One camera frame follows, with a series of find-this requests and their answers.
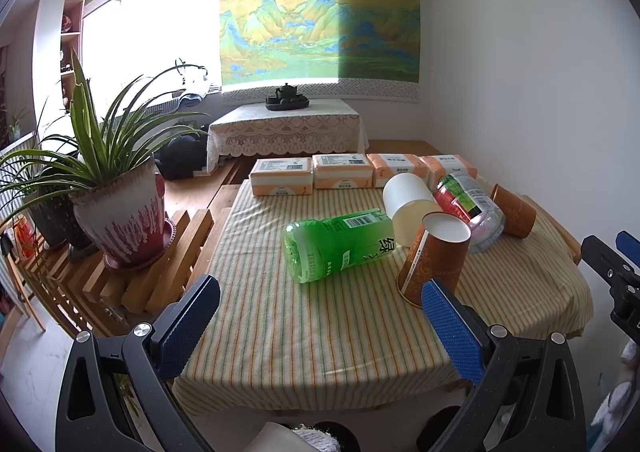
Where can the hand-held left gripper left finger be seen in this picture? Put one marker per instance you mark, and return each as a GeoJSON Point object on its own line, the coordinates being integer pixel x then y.
{"type": "Point", "coordinates": [192, 322]}

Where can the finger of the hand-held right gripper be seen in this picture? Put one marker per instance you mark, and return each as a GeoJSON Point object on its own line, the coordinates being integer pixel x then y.
{"type": "Point", "coordinates": [629, 242]}
{"type": "Point", "coordinates": [602, 257]}

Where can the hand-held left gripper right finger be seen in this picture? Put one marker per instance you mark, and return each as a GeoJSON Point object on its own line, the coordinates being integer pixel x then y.
{"type": "Point", "coordinates": [452, 327]}

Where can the orange patterned paper cup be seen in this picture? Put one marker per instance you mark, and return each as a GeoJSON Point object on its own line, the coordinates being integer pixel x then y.
{"type": "Point", "coordinates": [515, 212]}
{"type": "Point", "coordinates": [432, 262]}

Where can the person's right forearm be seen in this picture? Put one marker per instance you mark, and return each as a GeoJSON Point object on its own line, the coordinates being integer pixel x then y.
{"type": "Point", "coordinates": [617, 412]}

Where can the white paper cup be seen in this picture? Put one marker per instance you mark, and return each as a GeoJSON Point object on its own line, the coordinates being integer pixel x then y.
{"type": "Point", "coordinates": [407, 197]}

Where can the wooden table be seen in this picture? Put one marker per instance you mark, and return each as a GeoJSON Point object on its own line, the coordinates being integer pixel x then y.
{"type": "Point", "coordinates": [565, 237]}

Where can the wooden slatted plant rack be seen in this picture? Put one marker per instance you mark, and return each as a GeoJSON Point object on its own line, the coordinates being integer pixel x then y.
{"type": "Point", "coordinates": [145, 282]}

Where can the striped tablecloth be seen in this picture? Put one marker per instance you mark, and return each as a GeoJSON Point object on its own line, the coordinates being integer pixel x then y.
{"type": "Point", "coordinates": [310, 332]}

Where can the clear bottle with red label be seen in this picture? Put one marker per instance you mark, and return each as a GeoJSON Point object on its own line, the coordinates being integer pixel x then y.
{"type": "Point", "coordinates": [465, 199]}

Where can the plant in red-white pot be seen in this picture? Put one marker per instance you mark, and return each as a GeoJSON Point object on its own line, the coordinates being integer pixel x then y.
{"type": "Point", "coordinates": [122, 212]}

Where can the green plastic bottle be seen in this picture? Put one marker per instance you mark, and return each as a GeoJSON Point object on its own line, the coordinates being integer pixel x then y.
{"type": "Point", "coordinates": [340, 242]}

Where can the orange tissue packet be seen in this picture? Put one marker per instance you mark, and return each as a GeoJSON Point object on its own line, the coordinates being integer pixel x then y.
{"type": "Point", "coordinates": [342, 170]}
{"type": "Point", "coordinates": [450, 165]}
{"type": "Point", "coordinates": [282, 176]}
{"type": "Point", "coordinates": [397, 166]}

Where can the black bag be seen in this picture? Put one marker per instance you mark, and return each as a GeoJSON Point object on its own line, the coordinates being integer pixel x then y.
{"type": "Point", "coordinates": [182, 156]}

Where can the plant in dark pot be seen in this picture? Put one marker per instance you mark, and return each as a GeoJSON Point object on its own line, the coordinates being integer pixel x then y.
{"type": "Point", "coordinates": [52, 219]}

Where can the low table with lace cloth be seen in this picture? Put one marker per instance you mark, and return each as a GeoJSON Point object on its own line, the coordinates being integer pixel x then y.
{"type": "Point", "coordinates": [287, 131]}

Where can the folded cloth on windowsill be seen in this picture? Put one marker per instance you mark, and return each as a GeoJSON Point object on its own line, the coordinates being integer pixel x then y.
{"type": "Point", "coordinates": [197, 94]}

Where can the dark tea tray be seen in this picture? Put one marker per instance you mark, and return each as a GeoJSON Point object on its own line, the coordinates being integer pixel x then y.
{"type": "Point", "coordinates": [287, 105]}

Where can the dark teapot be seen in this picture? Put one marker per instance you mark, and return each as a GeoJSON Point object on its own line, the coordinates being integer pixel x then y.
{"type": "Point", "coordinates": [286, 92]}

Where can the white wall shelf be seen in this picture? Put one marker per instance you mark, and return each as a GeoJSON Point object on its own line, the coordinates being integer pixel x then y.
{"type": "Point", "coordinates": [50, 31]}

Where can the landscape painting wall hanging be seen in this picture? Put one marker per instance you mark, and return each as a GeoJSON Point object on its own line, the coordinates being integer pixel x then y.
{"type": "Point", "coordinates": [310, 11]}

